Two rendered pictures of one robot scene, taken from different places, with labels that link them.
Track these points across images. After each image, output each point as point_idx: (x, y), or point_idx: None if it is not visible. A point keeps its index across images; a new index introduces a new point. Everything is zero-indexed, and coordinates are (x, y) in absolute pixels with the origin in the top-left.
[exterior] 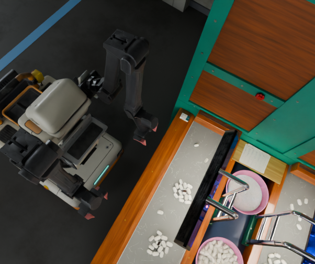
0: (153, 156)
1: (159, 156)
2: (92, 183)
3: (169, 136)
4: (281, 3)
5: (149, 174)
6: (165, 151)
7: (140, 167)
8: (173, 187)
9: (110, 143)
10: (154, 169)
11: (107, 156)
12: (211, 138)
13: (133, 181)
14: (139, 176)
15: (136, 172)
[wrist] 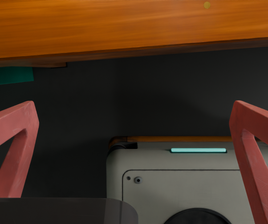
0: (140, 43)
1: (126, 18)
2: (226, 154)
3: (8, 30)
4: None
5: (224, 8)
6: (85, 6)
7: (118, 86)
8: None
9: (125, 180)
10: (194, 0)
11: (157, 165)
12: None
13: (152, 81)
14: (136, 77)
15: (132, 88)
